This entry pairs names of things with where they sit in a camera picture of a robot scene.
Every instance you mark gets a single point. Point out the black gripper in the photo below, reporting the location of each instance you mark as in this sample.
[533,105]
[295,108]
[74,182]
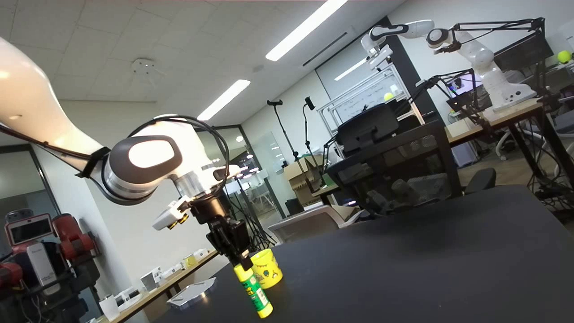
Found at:
[225,230]

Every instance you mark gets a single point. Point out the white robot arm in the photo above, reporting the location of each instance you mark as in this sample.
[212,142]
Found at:
[140,168]

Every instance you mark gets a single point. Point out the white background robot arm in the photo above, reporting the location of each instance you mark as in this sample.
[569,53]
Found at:
[478,56]

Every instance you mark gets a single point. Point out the yellow green mug cup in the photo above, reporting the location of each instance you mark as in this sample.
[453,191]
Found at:
[270,270]

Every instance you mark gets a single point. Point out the white paper sheet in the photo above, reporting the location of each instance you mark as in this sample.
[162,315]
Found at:
[192,293]

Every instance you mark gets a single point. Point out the white framed mesh panel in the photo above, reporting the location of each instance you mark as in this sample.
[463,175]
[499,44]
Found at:
[305,223]

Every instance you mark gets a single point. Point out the short ceiling light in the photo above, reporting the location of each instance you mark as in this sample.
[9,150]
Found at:
[225,99]

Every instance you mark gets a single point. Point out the red robot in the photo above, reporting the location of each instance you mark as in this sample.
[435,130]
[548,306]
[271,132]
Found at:
[42,252]

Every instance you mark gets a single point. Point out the round ceiling detector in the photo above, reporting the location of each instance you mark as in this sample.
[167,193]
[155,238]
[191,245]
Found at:
[144,65]

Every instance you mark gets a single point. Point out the yellow tennis ball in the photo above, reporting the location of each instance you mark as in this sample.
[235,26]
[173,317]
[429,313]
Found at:
[390,96]
[564,56]

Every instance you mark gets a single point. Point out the long ceiling light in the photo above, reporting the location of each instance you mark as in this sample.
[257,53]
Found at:
[305,29]

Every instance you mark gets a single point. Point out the wooden top robot table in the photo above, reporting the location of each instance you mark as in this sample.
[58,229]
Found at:
[496,117]

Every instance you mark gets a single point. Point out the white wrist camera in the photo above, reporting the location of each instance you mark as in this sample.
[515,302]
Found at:
[173,214]

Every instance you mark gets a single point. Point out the black camera stand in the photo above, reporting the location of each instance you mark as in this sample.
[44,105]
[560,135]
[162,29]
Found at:
[284,128]

